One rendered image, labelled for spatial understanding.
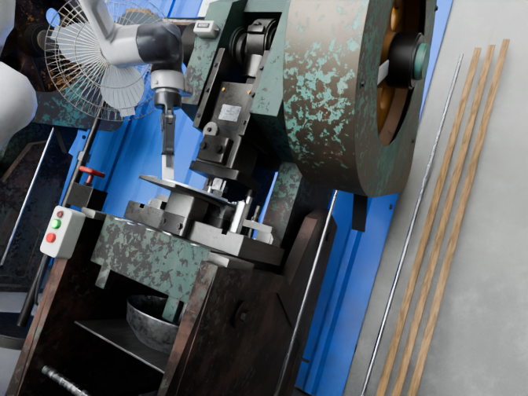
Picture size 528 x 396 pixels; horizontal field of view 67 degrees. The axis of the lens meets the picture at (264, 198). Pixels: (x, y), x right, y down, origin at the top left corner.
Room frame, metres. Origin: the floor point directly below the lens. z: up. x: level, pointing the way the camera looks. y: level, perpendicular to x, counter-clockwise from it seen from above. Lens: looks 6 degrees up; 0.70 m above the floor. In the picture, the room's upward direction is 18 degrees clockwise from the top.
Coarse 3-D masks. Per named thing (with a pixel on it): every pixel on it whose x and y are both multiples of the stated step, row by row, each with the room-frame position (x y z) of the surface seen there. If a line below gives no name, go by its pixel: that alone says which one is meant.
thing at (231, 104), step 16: (224, 96) 1.27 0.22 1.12; (240, 96) 1.24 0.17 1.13; (224, 112) 1.26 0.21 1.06; (240, 112) 1.23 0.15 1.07; (208, 128) 1.26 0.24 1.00; (224, 128) 1.25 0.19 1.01; (208, 144) 1.23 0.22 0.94; (224, 144) 1.21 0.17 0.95; (240, 144) 1.22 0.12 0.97; (208, 160) 1.24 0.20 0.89; (224, 160) 1.21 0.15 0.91; (240, 160) 1.25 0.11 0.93
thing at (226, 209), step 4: (208, 204) 1.28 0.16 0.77; (224, 204) 1.25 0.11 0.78; (208, 208) 1.28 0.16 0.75; (212, 208) 1.27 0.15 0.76; (216, 208) 1.26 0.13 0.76; (220, 208) 1.26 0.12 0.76; (224, 208) 1.25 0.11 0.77; (228, 208) 1.26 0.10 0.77; (232, 208) 1.28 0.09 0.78; (208, 212) 1.27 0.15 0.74; (212, 212) 1.27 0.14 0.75; (216, 212) 1.26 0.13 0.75; (220, 212) 1.25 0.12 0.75; (224, 212) 1.25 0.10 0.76; (228, 212) 1.27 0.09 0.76; (232, 212) 1.29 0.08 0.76; (216, 216) 1.26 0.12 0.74; (220, 216) 1.25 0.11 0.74; (224, 216) 1.25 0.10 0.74; (228, 216) 1.27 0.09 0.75; (228, 220) 1.28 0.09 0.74
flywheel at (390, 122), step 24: (408, 0) 1.22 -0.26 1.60; (408, 24) 1.29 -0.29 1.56; (384, 48) 1.06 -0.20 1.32; (408, 48) 1.03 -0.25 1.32; (384, 72) 1.05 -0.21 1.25; (408, 72) 1.05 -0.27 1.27; (384, 96) 1.34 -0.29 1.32; (408, 96) 1.41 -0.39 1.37; (384, 120) 1.37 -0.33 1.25; (384, 144) 1.33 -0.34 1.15
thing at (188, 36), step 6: (192, 24) 1.39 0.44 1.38; (186, 30) 1.38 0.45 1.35; (192, 30) 1.37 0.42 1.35; (186, 36) 1.38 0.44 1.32; (192, 36) 1.36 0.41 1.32; (186, 42) 1.38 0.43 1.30; (192, 42) 1.37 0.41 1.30; (186, 48) 1.39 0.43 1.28; (192, 48) 1.37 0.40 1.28; (186, 54) 1.40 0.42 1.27; (186, 60) 1.42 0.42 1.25; (186, 66) 1.44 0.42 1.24
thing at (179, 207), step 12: (144, 180) 1.12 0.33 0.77; (156, 180) 1.06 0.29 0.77; (180, 192) 1.17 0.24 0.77; (192, 192) 1.10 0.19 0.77; (168, 204) 1.18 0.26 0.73; (180, 204) 1.17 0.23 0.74; (192, 204) 1.15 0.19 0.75; (204, 204) 1.19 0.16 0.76; (216, 204) 1.21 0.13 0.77; (168, 216) 1.18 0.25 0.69; (180, 216) 1.16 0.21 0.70; (192, 216) 1.16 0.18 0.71; (168, 228) 1.17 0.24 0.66; (180, 228) 1.15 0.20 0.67
